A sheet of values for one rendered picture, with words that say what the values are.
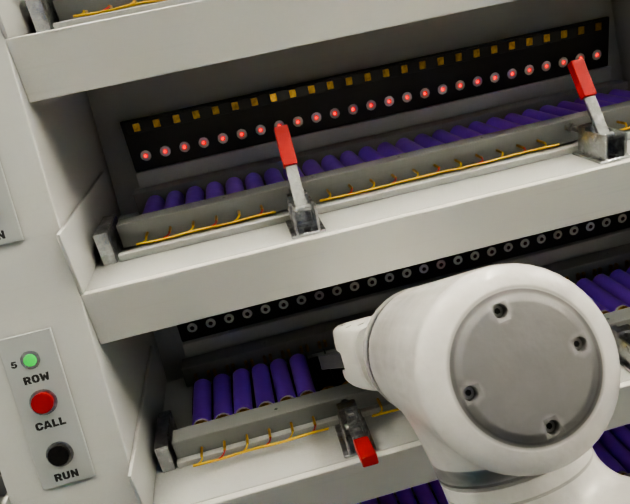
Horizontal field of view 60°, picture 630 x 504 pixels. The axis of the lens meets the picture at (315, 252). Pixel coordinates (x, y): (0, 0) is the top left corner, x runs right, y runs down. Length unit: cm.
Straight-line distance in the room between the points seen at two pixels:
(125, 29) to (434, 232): 28
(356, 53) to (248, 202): 24
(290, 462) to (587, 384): 31
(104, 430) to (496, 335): 34
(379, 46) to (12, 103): 39
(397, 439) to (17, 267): 33
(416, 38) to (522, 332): 49
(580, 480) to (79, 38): 41
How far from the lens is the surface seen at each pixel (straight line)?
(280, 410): 52
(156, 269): 45
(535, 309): 23
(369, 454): 43
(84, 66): 46
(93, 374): 46
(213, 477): 52
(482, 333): 23
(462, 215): 46
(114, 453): 48
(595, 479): 30
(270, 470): 50
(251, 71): 64
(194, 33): 45
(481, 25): 71
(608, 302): 64
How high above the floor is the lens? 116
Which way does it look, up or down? 8 degrees down
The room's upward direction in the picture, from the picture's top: 13 degrees counter-clockwise
